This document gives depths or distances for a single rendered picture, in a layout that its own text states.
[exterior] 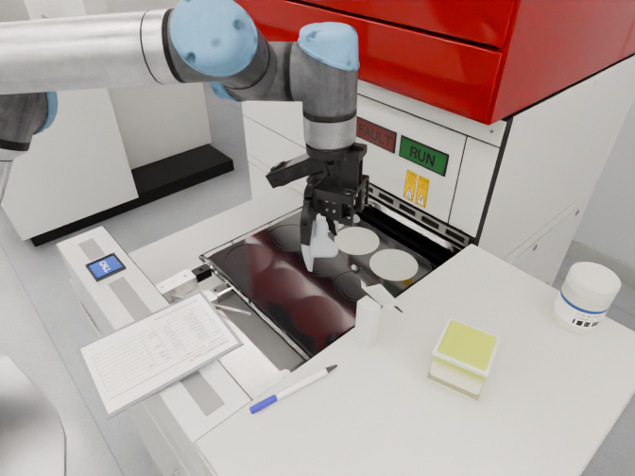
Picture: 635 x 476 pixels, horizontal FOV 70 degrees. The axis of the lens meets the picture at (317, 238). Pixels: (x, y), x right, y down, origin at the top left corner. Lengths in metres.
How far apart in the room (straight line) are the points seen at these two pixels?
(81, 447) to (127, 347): 1.15
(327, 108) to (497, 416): 0.47
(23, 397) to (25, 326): 1.42
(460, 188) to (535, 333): 0.30
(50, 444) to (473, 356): 0.67
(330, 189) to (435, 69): 0.29
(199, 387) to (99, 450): 1.19
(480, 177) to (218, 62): 0.56
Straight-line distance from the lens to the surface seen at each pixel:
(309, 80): 0.60
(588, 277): 0.80
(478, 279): 0.88
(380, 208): 1.07
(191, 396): 0.71
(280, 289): 0.90
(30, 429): 0.94
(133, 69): 0.54
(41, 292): 2.54
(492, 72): 0.77
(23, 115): 0.81
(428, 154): 0.94
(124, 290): 0.89
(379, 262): 0.97
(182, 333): 0.76
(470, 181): 0.91
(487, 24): 0.77
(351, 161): 0.65
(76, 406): 2.01
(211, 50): 0.48
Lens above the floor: 1.53
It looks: 38 degrees down
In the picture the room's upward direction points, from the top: straight up
